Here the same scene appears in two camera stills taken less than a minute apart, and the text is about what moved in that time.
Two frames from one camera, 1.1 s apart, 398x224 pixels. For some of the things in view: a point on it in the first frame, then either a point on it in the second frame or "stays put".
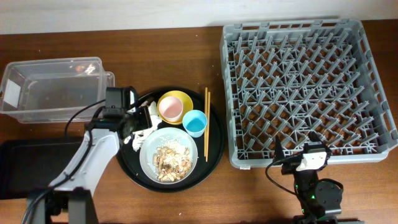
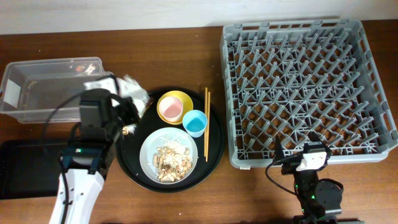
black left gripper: [142, 116] to [132, 110]
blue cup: [194, 122] stays put
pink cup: [171, 109] stays put
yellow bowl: [171, 106] stays put
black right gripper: [290, 165] stays put
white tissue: [138, 137] to [128, 87]
